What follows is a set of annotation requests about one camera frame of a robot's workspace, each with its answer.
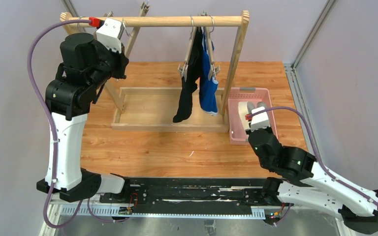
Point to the wooden clip hanger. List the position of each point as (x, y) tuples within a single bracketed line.
[(95, 23), (135, 31)]

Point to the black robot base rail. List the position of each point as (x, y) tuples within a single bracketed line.
[(183, 196)]

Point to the grey underwear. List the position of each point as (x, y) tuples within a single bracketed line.
[(245, 117)]

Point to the wooden hanger holding blue underwear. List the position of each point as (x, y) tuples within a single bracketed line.
[(210, 49)]

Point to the pink perforated plastic basket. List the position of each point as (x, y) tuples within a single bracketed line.
[(238, 136)]

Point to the black underwear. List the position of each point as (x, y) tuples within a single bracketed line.
[(189, 85)]

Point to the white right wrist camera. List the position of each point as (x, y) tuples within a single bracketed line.
[(260, 121)]

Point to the blue underwear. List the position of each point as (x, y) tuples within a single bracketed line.
[(208, 84)]

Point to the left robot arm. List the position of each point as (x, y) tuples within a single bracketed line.
[(88, 63)]

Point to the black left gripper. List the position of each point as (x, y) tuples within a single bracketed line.
[(120, 65)]

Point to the wooden hanger holding black underwear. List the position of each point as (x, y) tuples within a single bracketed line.
[(183, 69)]

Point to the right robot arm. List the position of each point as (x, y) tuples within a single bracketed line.
[(305, 182)]

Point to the empty wooden clip hanger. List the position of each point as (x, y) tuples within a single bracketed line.
[(95, 23)]

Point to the wooden clothes rack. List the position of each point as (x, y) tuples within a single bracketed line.
[(151, 108)]

